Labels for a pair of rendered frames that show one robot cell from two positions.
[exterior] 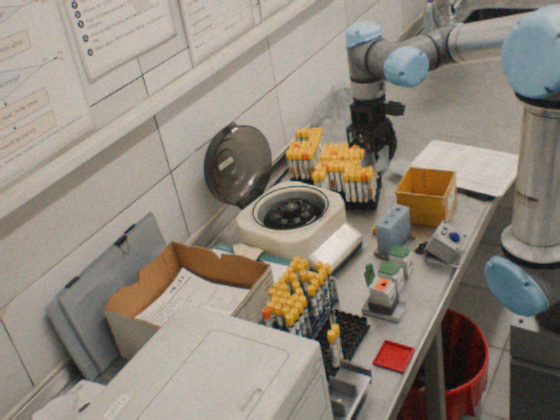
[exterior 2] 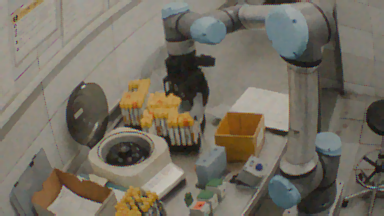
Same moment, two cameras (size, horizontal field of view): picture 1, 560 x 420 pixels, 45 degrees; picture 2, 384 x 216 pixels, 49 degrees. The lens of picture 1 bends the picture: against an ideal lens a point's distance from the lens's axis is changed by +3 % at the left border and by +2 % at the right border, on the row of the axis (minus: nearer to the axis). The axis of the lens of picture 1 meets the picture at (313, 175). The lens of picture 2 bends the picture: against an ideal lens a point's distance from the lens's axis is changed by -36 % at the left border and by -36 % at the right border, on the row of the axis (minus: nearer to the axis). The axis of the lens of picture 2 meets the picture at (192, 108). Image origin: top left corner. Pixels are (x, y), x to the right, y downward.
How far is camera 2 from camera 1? 15 cm
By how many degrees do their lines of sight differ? 3
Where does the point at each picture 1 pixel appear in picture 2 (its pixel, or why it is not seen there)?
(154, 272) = (49, 185)
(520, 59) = (276, 32)
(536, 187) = (298, 123)
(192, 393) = not seen: outside the picture
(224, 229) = (83, 163)
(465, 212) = (270, 146)
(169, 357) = not seen: outside the picture
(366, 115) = (179, 67)
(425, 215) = (239, 152)
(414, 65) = (214, 29)
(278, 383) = not seen: outside the picture
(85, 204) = (14, 140)
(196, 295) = (73, 202)
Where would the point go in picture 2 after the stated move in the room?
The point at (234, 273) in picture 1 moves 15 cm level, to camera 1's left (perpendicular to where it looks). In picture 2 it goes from (91, 192) to (58, 193)
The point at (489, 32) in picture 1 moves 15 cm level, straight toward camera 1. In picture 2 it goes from (262, 12) to (262, 33)
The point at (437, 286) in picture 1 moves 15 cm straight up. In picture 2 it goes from (242, 202) to (241, 167)
